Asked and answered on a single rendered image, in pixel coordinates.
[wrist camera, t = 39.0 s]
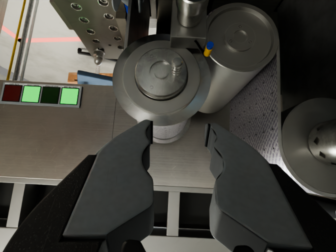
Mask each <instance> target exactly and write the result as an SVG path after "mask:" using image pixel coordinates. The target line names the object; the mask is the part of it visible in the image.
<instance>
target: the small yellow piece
mask: <svg viewBox="0 0 336 252"><path fill-rule="evenodd" d="M194 42H195V43H196V44H197V46H198V48H199V49H200V50H201V52H202V53H203V54H204V56H206V57H209V56H210V55H211V52H212V50H213V46H214V43H213V42H212V41H209V42H208V43H207V45H206V47H205V50H203V49H202V48H201V46H200V44H199V43H198V41H197V40H195V41H194Z"/></svg>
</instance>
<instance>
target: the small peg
mask: <svg viewBox="0 0 336 252"><path fill-rule="evenodd" d="M182 65H183V60H182V59H181V58H180V57H175V58H173V59H172V62H171V73H172V74H173V75H174V76H178V75H180V74H181V71H182Z"/></svg>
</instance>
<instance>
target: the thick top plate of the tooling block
mask: <svg viewBox="0 0 336 252"><path fill-rule="evenodd" d="M53 1H54V2H55V4H56V5H57V7H58V8H59V10H60V11H61V12H62V14H63V15H64V17H65V18H66V20H67V21H68V23H69V24H70V25H71V27H72V28H73V30H74V31H75V33H76V34H77V36H78V37H79V38H80V40H81V41H82V43H83V44H84V46H85V47H86V49H87V50H88V51H89V53H90V54H91V56H92V57H93V56H94V50H102V51H104V52H105V55H104V59H118V58H119V56H120V55H121V53H122V52H123V51H124V44H125V42H124V41H123V38H122V35H121V32H120V29H119V27H118V24H117V21H116V12H126V8H125V4H124V3H123V2H122V1H121V2H120V5H119V7H118V10H117V11H114V9H113V6H112V0H53ZM126 15H127V12H126ZM93 58H94V57H93Z"/></svg>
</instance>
